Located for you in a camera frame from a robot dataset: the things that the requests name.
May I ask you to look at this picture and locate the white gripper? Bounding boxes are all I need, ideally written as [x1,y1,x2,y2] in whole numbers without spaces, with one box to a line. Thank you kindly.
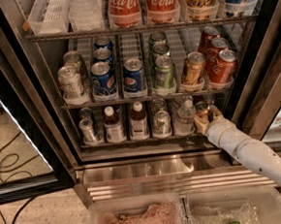
[195,106,246,155]

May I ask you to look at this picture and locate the orange can shelf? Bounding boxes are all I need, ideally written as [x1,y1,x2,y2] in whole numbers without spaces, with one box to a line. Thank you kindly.
[196,101,209,123]
[181,51,205,86]
[203,94,215,106]

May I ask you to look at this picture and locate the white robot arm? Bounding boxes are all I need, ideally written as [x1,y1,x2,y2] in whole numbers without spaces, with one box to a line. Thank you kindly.
[195,106,281,187]

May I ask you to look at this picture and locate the front green can bottom shelf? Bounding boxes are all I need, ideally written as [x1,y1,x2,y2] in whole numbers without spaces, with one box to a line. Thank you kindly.
[153,111,172,138]

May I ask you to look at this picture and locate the green can shelf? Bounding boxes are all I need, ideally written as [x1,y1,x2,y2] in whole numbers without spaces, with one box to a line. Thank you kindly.
[150,99,168,113]
[153,55,174,95]
[153,111,172,138]
[151,43,171,60]
[148,31,167,47]

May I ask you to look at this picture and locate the orange can middle shelf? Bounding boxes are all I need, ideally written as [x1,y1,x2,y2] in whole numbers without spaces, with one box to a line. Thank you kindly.
[181,51,205,86]

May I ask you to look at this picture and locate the front red Coke can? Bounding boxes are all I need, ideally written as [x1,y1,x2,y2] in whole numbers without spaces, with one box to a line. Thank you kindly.
[209,49,237,84]

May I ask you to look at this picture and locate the red coke can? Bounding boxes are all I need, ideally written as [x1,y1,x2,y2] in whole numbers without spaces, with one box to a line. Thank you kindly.
[209,49,237,84]
[204,37,229,74]
[198,25,221,52]

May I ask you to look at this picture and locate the rear green can bottom shelf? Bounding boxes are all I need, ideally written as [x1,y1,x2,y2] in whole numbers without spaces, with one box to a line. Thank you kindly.
[150,99,168,113]

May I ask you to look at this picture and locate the front green can middle shelf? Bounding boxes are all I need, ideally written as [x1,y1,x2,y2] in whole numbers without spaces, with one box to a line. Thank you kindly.
[153,55,174,95]

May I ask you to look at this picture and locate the middle red Coke can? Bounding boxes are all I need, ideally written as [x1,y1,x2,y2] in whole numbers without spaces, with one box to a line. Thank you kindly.
[204,37,229,74]

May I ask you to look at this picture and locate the rear red Coke can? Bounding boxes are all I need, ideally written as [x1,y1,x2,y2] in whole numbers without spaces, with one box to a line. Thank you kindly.
[198,25,221,52]

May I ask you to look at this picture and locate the stainless steel fridge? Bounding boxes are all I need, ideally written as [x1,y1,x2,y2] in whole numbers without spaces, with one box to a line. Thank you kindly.
[13,0,281,204]

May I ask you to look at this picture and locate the single right Pepsi can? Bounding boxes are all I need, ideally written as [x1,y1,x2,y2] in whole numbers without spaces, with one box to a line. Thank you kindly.
[122,58,146,93]

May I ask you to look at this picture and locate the rear green can middle shelf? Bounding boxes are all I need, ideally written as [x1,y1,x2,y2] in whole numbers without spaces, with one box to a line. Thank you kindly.
[148,31,167,47]

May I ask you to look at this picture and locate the front left Pepsi can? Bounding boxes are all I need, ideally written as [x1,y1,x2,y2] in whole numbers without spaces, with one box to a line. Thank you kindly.
[90,62,116,97]

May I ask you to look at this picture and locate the front slim silver can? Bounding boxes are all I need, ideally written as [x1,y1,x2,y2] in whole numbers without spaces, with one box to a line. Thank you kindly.
[79,117,99,143]

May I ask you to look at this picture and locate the slim silver can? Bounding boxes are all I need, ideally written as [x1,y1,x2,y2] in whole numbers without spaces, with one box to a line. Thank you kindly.
[78,107,93,118]
[79,117,99,143]

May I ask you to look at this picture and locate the rear slim silver can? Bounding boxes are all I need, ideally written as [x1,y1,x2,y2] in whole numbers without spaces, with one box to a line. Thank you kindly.
[78,107,93,118]

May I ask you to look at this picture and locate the middle left Pepsi can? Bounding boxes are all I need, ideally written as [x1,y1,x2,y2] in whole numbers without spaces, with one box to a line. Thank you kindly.
[94,48,113,64]

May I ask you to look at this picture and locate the rear left Pepsi can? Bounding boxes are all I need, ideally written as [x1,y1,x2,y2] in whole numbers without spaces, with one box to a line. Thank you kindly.
[93,36,113,50]

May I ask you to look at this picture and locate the front white can middle shelf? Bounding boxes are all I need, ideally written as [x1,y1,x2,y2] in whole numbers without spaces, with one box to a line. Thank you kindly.
[58,66,89,106]

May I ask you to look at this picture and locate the white can shelf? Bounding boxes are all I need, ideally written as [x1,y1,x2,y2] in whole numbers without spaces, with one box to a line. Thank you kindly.
[63,51,87,79]
[58,66,89,106]

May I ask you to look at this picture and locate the rear white can middle shelf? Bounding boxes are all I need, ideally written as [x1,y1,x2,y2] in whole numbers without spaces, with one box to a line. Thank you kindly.
[63,51,87,79]

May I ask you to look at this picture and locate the white ribbed container top shelf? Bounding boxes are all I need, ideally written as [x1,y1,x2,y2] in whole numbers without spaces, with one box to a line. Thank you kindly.
[69,0,105,32]

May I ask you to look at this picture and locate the open fridge glass door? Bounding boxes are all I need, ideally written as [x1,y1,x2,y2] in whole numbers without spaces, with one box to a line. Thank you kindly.
[0,0,78,207]

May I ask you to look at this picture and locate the empty clear tray top shelf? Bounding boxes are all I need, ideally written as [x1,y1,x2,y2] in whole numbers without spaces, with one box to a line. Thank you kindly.
[27,0,70,36]

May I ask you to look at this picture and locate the front water bottle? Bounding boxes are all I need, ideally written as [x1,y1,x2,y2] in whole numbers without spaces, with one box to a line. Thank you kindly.
[174,99,196,136]

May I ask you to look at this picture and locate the water bottle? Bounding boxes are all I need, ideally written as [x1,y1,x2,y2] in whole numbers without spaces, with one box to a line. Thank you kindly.
[174,99,196,136]
[172,95,193,110]

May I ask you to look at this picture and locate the rear water bottle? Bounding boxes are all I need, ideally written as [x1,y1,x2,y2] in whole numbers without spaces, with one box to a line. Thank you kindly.
[172,95,193,110]

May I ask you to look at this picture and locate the right tea bottle white cap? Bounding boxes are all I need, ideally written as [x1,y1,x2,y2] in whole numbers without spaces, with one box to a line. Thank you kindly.
[130,101,149,141]

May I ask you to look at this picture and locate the tea bottle white cap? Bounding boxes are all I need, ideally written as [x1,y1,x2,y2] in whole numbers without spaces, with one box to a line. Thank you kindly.
[103,106,125,144]
[130,101,149,141]

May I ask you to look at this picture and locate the right clear plastic bin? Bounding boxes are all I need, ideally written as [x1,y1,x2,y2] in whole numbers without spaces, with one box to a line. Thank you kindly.
[183,186,281,224]

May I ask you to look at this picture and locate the clear plastic bin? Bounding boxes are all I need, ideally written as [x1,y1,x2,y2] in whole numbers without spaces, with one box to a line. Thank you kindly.
[183,186,281,224]
[87,194,187,224]

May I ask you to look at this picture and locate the left tea bottle white cap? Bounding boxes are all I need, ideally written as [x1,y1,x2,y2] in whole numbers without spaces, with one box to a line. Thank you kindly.
[103,106,125,144]

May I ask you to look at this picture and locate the left clear plastic bin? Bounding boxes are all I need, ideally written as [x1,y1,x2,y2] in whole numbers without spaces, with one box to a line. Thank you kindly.
[87,194,187,224]

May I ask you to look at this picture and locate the right Coca-Cola bottle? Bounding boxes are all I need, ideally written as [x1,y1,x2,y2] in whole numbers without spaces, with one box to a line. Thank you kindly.
[146,0,175,23]

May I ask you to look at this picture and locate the coca-cola bottle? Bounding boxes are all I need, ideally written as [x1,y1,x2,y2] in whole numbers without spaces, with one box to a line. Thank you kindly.
[109,0,141,27]
[146,0,175,23]

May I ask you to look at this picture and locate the left Coca-Cola bottle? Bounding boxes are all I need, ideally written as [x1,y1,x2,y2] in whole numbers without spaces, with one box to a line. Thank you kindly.
[109,0,141,27]

